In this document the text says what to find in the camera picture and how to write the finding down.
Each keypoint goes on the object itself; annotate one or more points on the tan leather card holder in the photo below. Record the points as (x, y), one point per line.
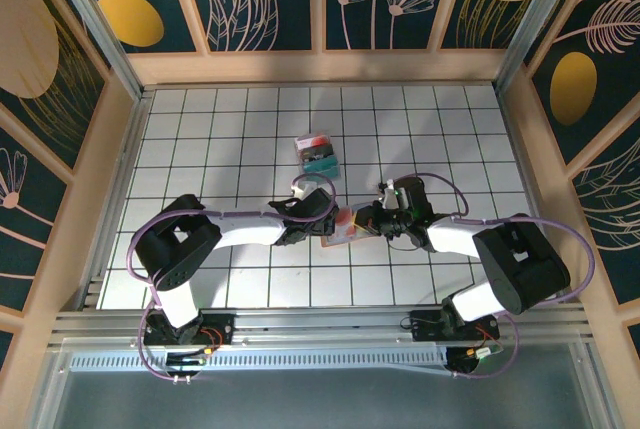
(350, 240)

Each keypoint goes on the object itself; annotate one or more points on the clear acrylic card box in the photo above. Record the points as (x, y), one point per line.
(334, 159)

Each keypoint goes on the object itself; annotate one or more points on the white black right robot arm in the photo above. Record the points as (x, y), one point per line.
(455, 234)

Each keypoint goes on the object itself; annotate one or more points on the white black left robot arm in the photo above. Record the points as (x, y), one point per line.
(240, 226)

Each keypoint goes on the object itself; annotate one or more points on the teal card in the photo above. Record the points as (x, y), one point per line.
(320, 166)

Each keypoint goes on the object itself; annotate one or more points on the black card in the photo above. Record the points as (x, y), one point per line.
(315, 151)

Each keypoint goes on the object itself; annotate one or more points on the yellow power connector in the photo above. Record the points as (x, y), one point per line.
(207, 350)
(471, 351)

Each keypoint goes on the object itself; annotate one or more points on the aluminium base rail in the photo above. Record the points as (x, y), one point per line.
(320, 324)

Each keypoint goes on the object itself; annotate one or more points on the aluminium side rail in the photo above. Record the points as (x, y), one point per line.
(129, 149)
(522, 149)

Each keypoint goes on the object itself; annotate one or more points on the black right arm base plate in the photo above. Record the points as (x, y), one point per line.
(425, 329)

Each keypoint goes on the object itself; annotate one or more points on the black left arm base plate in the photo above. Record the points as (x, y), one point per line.
(222, 324)

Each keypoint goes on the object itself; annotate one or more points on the aluminium corner post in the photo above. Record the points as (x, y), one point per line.
(102, 29)
(537, 24)

